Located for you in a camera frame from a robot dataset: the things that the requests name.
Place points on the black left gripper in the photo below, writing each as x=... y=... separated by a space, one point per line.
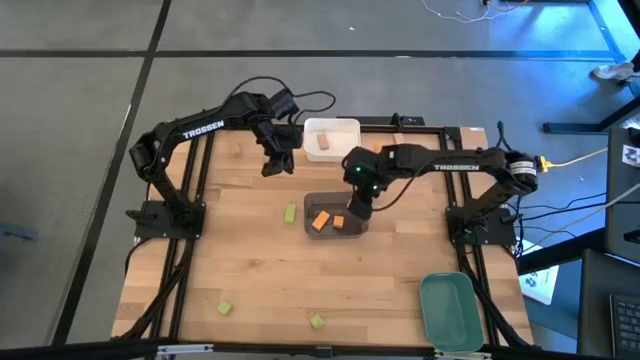
x=277 y=142

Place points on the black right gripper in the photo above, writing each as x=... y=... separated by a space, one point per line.
x=372 y=187

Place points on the orange cube block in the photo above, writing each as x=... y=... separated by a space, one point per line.
x=338 y=222
x=377 y=148

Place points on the orange rectangular block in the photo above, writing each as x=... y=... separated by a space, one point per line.
x=321 y=221

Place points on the grey translucent plastic bin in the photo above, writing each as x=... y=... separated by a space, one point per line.
x=312 y=202

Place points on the natural wood long block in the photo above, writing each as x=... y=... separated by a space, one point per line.
x=398 y=137

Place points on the green half-cylinder block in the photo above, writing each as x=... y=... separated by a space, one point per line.
x=317 y=321

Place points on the green plastic bin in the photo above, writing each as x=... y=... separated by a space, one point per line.
x=450 y=315

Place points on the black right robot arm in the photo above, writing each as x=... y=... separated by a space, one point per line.
x=455 y=166

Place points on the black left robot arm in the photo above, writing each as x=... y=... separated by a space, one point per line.
x=202 y=129

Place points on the white plastic bin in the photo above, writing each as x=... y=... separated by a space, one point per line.
x=345 y=145

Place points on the black control box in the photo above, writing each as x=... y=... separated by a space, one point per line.
x=410 y=120

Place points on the yellow power plug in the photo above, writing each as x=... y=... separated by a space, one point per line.
x=543 y=164

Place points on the white printed paper sheet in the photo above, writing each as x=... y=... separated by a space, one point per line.
x=542 y=287

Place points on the black diagonal beam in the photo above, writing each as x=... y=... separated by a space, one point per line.
x=560 y=252

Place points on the black desk foot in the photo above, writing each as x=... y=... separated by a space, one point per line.
x=575 y=127

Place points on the dark desk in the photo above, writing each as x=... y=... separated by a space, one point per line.
x=595 y=310

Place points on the grey desk panel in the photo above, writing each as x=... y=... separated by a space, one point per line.
x=620 y=210

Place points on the white code tag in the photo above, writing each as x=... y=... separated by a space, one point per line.
x=632 y=156

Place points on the person's shoe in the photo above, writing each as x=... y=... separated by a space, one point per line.
x=612 y=71

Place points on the black keyboard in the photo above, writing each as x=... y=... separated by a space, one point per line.
x=627 y=325

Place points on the person's leg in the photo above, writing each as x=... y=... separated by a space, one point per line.
x=636 y=60

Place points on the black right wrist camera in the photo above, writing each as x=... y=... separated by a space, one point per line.
x=356 y=162

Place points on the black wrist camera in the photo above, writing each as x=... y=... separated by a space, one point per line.
x=356 y=162
x=285 y=103

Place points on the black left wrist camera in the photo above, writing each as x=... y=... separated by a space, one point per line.
x=285 y=103

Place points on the black aluminium table frame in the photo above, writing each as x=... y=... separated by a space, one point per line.
x=451 y=197

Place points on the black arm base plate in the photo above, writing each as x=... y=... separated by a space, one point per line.
x=500 y=235
x=150 y=227

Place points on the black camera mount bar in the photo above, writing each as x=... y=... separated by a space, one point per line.
x=75 y=350

